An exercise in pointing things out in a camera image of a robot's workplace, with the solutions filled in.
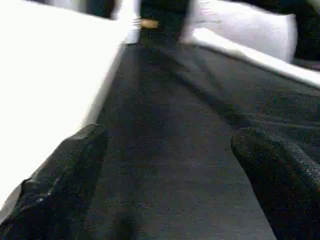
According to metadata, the black work mat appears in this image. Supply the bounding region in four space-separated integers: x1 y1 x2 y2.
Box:
70 30 320 240

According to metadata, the white plastic bag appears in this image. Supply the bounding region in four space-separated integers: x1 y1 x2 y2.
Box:
186 0 299 64

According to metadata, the white plastic table top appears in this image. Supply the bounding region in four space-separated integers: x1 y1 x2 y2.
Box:
0 0 142 211

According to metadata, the small brown block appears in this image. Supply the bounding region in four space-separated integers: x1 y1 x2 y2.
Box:
140 19 160 29

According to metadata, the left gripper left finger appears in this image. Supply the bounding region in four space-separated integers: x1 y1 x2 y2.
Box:
0 123 109 240

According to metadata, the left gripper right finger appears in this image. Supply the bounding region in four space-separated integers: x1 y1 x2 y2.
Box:
230 127 320 240

